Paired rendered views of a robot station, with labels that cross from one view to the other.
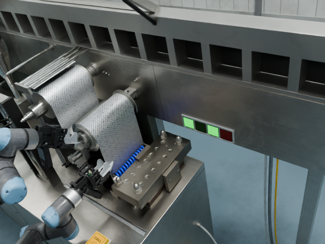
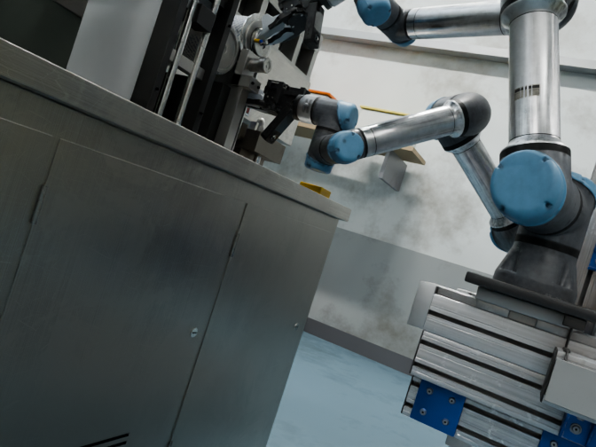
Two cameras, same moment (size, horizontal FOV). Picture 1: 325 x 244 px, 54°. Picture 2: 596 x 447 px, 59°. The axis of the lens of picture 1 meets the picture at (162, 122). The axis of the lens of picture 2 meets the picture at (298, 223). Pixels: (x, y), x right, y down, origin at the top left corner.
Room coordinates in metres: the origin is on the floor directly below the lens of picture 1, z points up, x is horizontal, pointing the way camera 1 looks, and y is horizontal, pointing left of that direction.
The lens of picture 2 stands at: (1.22, 1.80, 0.80)
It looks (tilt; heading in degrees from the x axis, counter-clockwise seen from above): 0 degrees down; 253
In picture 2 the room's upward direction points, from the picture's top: 18 degrees clockwise
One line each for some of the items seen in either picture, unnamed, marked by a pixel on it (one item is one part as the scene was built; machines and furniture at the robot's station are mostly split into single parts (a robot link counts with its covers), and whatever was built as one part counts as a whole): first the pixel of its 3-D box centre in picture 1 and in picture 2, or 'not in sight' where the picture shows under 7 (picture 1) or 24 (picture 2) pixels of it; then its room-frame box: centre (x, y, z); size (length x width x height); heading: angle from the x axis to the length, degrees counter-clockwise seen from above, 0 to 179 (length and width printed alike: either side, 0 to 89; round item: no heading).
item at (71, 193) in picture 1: (71, 196); (309, 108); (0.87, 0.42, 1.11); 0.08 x 0.05 x 0.08; 45
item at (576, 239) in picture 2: not in sight; (556, 208); (0.48, 0.96, 0.98); 0.13 x 0.12 x 0.14; 30
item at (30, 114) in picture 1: (26, 117); not in sight; (1.16, 0.56, 1.34); 0.06 x 0.03 x 0.03; 135
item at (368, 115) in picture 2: not in sight; (388, 131); (-0.34, -1.83, 1.68); 0.42 x 0.35 x 0.23; 137
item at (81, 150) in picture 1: (88, 172); (239, 108); (1.04, 0.38, 1.05); 0.06 x 0.05 x 0.31; 135
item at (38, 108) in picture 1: (37, 109); not in sight; (1.20, 0.52, 1.34); 0.06 x 0.06 x 0.06; 45
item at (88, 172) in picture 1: (86, 181); (285, 101); (0.92, 0.36, 1.12); 0.12 x 0.08 x 0.09; 135
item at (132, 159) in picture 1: (131, 160); not in sight; (1.07, 0.18, 1.03); 0.21 x 0.04 x 0.03; 135
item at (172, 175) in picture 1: (172, 176); not in sight; (0.98, 0.01, 0.97); 0.10 x 0.03 x 0.11; 135
